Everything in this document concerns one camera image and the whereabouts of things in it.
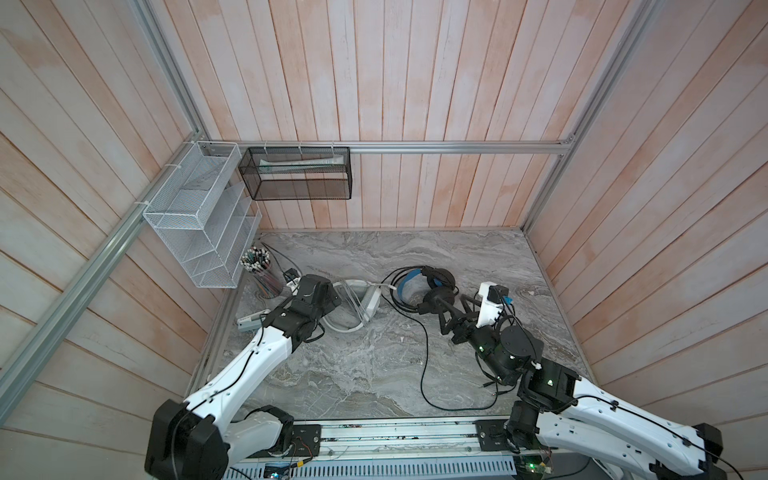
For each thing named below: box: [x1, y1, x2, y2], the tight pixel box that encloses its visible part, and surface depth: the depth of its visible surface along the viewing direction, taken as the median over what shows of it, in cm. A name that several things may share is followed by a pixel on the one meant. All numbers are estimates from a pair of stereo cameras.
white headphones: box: [322, 279, 382, 333], surface depth 92 cm
